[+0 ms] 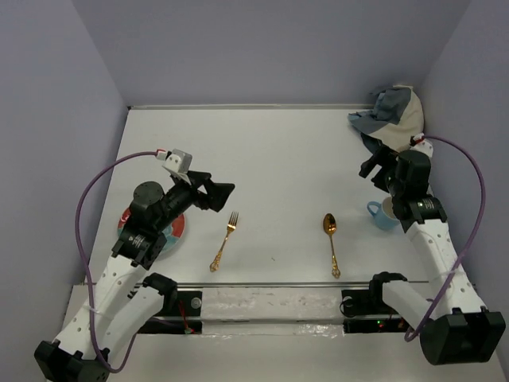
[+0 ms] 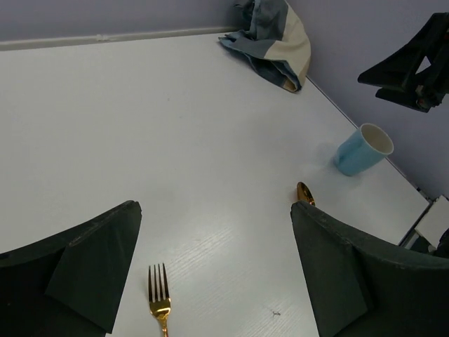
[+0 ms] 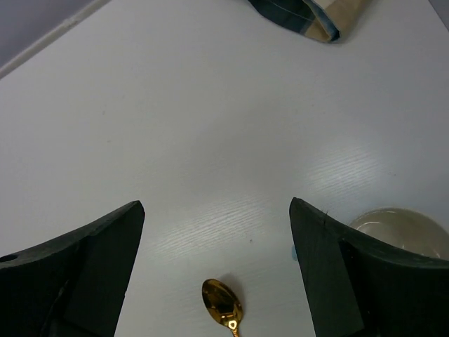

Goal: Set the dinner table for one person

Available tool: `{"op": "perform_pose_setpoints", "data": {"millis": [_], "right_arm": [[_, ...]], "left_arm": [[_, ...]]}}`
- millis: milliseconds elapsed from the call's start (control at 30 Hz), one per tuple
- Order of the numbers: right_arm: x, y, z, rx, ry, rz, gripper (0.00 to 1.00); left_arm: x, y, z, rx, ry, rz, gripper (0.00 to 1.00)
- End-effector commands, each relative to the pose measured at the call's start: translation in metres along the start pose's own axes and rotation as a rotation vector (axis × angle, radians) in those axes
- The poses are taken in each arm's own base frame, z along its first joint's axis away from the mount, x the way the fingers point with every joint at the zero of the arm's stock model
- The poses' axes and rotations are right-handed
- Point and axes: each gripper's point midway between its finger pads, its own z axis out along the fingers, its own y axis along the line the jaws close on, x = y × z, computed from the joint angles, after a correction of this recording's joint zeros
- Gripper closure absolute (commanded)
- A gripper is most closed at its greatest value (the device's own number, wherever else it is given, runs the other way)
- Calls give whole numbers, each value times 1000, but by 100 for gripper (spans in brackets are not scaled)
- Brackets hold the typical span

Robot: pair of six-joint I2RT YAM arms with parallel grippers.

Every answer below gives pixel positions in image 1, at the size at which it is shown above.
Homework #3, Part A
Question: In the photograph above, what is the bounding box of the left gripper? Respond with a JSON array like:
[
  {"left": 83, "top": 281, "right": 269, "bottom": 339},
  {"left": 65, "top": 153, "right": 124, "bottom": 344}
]
[{"left": 154, "top": 170, "right": 235, "bottom": 231}]

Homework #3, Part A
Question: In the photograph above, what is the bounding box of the light blue mug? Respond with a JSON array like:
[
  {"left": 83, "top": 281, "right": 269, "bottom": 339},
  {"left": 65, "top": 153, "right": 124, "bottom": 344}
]
[{"left": 367, "top": 197, "right": 400, "bottom": 231}]

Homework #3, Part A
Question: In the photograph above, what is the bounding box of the red and teal plate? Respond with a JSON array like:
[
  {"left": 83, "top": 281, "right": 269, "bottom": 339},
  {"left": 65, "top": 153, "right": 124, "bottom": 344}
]
[{"left": 117, "top": 208, "right": 186, "bottom": 255}]

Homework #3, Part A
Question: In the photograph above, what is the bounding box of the striped cloth placemat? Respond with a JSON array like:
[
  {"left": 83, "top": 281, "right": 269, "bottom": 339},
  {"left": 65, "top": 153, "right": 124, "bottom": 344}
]
[{"left": 348, "top": 84, "right": 424, "bottom": 154}]

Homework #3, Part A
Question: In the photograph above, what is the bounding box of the gold spoon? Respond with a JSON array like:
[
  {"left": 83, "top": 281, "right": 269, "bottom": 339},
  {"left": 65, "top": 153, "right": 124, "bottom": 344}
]
[{"left": 323, "top": 213, "right": 341, "bottom": 279}]

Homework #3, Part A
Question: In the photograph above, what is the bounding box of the gold fork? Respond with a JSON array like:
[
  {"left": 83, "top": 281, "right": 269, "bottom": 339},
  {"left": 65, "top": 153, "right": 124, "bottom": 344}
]
[{"left": 209, "top": 211, "right": 239, "bottom": 272}]

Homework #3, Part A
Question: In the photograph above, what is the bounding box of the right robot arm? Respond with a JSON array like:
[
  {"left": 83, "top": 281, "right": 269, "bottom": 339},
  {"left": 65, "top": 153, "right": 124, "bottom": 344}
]
[{"left": 359, "top": 146, "right": 506, "bottom": 365}]

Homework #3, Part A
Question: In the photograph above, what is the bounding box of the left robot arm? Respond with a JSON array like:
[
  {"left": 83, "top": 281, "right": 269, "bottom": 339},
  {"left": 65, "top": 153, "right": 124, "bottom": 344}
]
[{"left": 34, "top": 171, "right": 235, "bottom": 381}]

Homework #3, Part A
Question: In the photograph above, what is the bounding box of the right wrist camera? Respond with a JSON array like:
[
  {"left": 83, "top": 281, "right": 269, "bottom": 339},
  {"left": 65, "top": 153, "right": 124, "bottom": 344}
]
[{"left": 410, "top": 133, "right": 433, "bottom": 158}]

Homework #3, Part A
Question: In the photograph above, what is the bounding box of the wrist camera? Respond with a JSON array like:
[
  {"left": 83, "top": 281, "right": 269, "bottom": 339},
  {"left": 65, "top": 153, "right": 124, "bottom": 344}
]
[
  {"left": 162, "top": 149, "right": 192, "bottom": 178},
  {"left": 410, "top": 133, "right": 433, "bottom": 158}
]

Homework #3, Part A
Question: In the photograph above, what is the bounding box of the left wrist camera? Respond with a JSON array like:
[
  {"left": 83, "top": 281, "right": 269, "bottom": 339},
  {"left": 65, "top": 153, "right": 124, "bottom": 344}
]
[{"left": 162, "top": 149, "right": 192, "bottom": 178}]

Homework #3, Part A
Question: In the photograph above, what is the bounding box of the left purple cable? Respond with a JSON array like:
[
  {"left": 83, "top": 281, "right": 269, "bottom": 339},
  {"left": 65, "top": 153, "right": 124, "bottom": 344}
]
[{"left": 77, "top": 149, "right": 168, "bottom": 375}]

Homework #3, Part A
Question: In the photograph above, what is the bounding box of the purple cable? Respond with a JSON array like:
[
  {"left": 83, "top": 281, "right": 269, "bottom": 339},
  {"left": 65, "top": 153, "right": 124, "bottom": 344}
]
[
  {"left": 403, "top": 134, "right": 487, "bottom": 343},
  {"left": 77, "top": 149, "right": 168, "bottom": 375}
]

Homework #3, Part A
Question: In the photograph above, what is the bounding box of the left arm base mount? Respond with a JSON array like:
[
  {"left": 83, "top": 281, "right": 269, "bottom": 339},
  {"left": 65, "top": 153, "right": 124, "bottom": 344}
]
[{"left": 138, "top": 289, "right": 203, "bottom": 335}]

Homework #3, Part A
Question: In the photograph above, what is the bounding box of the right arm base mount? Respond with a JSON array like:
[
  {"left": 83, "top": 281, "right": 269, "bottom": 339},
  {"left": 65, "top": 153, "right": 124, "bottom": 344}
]
[{"left": 340, "top": 289, "right": 409, "bottom": 334}]

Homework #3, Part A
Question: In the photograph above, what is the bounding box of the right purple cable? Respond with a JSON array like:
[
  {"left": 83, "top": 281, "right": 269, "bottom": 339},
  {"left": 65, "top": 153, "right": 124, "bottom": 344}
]
[{"left": 403, "top": 134, "right": 487, "bottom": 343}]

